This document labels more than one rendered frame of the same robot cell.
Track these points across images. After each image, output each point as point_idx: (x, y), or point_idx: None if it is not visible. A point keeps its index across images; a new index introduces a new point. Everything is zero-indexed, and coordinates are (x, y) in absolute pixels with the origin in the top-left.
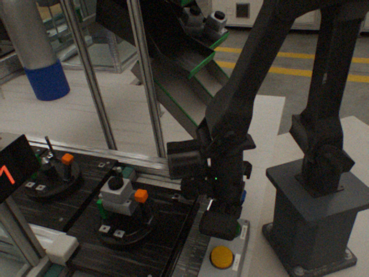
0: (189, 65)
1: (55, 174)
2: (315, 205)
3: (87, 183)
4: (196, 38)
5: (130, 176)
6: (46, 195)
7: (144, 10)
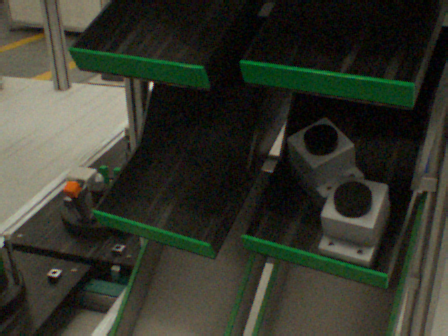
0: (154, 212)
1: (96, 203)
2: None
3: (85, 244)
4: (312, 208)
5: (107, 298)
6: (61, 209)
7: None
